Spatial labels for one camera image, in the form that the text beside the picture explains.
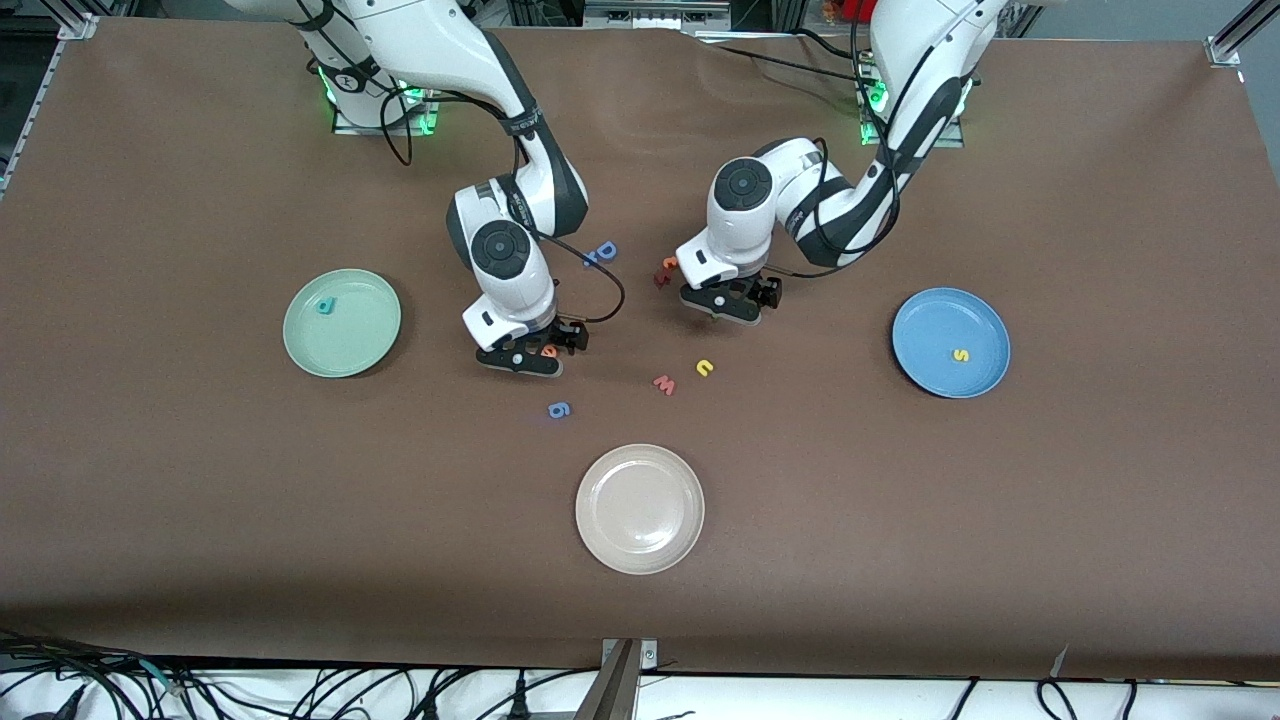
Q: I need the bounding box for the looped black cable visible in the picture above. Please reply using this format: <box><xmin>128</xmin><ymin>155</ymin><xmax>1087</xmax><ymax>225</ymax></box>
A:
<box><xmin>1036</xmin><ymin>677</ymin><xmax>1081</xmax><ymax>720</ymax></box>

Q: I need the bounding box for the grey metal box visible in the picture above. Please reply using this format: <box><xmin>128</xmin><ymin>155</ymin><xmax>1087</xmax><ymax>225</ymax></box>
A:
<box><xmin>583</xmin><ymin>0</ymin><xmax>733</xmax><ymax>35</ymax></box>

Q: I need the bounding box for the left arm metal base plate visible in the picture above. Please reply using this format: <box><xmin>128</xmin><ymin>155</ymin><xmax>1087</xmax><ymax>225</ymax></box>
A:
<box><xmin>858</xmin><ymin>55</ymin><xmax>966</xmax><ymax>149</ymax></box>

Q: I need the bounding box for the aluminium frame rail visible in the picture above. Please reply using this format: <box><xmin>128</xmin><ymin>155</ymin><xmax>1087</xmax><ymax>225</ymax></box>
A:
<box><xmin>1205</xmin><ymin>0</ymin><xmax>1280</xmax><ymax>69</ymax></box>
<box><xmin>0</xmin><ymin>0</ymin><xmax>101</xmax><ymax>196</ymax></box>

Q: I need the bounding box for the beige plate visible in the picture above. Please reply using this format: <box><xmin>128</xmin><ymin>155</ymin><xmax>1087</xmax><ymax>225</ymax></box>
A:
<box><xmin>575</xmin><ymin>443</ymin><xmax>706</xmax><ymax>576</ymax></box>

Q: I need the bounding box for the teal plug cable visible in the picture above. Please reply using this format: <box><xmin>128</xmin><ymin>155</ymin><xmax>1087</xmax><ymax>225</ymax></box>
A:
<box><xmin>130</xmin><ymin>655</ymin><xmax>191</xmax><ymax>696</ymax></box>

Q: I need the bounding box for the brown table cover sheet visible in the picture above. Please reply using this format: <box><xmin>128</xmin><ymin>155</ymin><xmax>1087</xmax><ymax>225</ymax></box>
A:
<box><xmin>0</xmin><ymin>15</ymin><xmax>1280</xmax><ymax>681</ymax></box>

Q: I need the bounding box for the blue plate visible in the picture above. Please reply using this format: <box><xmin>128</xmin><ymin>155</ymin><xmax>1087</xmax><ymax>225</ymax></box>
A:
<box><xmin>891</xmin><ymin>287</ymin><xmax>1012</xmax><ymax>400</ymax></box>

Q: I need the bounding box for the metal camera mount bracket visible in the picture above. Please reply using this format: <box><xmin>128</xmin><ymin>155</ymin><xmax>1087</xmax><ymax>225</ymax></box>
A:
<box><xmin>573</xmin><ymin>638</ymin><xmax>659</xmax><ymax>720</ymax></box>

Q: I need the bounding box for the black base cable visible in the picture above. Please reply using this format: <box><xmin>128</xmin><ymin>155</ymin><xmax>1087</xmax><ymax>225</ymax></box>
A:
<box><xmin>715</xmin><ymin>44</ymin><xmax>866</xmax><ymax>83</ymax></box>
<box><xmin>790</xmin><ymin>28</ymin><xmax>863</xmax><ymax>61</ymax></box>

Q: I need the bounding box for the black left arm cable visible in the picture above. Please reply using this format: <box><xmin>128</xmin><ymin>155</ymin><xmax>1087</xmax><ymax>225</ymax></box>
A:
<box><xmin>765</xmin><ymin>0</ymin><xmax>991</xmax><ymax>281</ymax></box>

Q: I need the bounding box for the light green plate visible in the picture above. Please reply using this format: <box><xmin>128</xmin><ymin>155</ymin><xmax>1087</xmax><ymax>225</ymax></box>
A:
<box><xmin>282</xmin><ymin>268</ymin><xmax>403</xmax><ymax>379</ymax></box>

